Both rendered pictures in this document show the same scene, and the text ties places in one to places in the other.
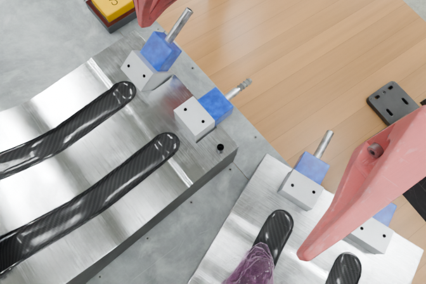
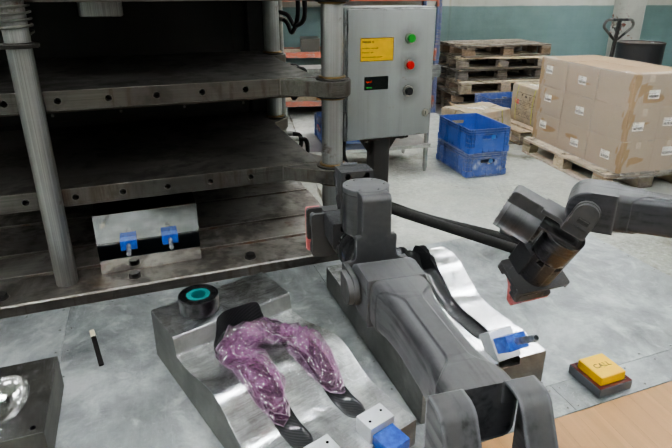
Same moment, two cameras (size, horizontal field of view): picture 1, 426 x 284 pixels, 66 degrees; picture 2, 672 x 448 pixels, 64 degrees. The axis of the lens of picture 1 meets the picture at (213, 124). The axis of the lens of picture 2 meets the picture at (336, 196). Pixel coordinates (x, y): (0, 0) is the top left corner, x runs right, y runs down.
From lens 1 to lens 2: 0.85 m
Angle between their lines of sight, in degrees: 78
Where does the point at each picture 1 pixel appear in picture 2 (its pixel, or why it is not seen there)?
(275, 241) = (341, 404)
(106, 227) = not seen: hidden behind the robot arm
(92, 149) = not seen: hidden behind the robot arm
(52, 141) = (451, 306)
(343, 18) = not seen: outside the picture
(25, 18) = (580, 328)
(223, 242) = (354, 367)
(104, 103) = (477, 329)
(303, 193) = (371, 415)
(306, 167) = (394, 433)
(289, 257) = (326, 405)
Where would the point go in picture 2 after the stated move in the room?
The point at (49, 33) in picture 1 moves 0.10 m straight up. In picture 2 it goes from (565, 338) to (572, 299)
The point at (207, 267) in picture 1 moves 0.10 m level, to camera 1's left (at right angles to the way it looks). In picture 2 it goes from (342, 348) to (362, 320)
